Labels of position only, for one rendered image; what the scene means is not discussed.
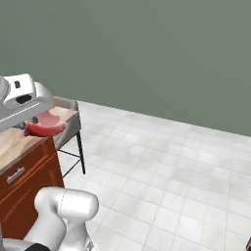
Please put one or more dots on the black metal stool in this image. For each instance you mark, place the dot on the black metal stool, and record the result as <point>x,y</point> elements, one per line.
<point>81,153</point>

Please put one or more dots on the red-brown drawer front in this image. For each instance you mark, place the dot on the red-brown drawer front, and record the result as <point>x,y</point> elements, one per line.
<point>36,163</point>

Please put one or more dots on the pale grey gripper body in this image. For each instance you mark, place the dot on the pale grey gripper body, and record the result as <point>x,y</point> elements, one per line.
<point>40,98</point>

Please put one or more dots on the dark brown furniture corner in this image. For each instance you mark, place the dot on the dark brown furniture corner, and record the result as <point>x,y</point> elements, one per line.
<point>249,245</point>

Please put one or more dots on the red raw steak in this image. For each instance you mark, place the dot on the red raw steak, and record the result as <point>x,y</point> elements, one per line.
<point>45,126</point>

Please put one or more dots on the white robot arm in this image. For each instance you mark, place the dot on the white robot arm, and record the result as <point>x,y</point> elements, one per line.
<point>65,209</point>

